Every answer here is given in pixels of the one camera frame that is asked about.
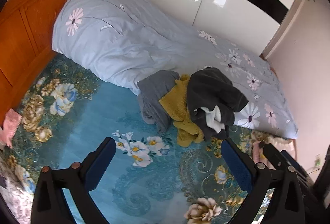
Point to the black and white fleece jacket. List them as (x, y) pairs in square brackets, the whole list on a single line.
[(212, 101)]

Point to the mustard yellow knit garment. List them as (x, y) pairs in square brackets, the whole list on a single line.
[(175, 105)]

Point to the pink striped cloth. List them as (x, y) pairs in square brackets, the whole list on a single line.
[(10, 125)]

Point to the pink folded cloth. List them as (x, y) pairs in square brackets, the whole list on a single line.
[(257, 152)]

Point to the grey garment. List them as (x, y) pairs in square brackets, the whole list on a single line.
[(152, 89)]

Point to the orange wooden headboard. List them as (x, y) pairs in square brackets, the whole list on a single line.
[(26, 33)]

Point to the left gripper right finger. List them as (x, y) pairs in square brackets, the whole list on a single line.
[(286, 204)]

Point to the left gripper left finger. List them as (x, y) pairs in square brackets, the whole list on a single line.
[(50, 205)]

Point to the teal floral bed blanket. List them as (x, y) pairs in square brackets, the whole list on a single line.
[(67, 112)]

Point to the light blue floral duvet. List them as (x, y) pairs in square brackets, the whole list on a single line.
[(125, 41)]

